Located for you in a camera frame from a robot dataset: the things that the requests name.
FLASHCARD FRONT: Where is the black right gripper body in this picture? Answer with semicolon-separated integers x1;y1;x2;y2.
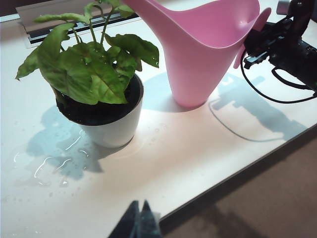
266;14;317;90

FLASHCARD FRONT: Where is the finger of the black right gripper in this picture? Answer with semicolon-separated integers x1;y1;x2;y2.
244;22;272;55
243;55;270;70

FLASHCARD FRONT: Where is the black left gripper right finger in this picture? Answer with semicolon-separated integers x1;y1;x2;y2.
137;199;162;238

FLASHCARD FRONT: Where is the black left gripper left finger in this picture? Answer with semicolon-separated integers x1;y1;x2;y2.
107;200;140;238

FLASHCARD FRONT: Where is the pink plastic watering can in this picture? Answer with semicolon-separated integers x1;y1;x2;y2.
121;0;272;109

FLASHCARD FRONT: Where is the green plant in white pot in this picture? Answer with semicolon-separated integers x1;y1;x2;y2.
15;0;160;149

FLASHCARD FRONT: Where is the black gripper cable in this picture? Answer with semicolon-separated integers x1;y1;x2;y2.
240;49;317;104

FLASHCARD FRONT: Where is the silver table cable hatch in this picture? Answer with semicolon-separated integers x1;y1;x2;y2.
15;0;139;46

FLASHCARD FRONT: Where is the silver table edge rail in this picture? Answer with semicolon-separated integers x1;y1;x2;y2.
0;13;21;23

